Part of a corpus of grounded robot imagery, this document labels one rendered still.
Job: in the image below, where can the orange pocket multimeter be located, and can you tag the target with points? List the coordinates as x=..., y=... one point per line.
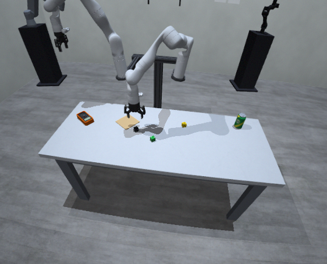
x=85, y=118

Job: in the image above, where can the green drink can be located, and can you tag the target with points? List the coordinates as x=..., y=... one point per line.
x=240, y=120

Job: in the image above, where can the tan square mat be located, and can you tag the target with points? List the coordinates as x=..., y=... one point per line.
x=126, y=122

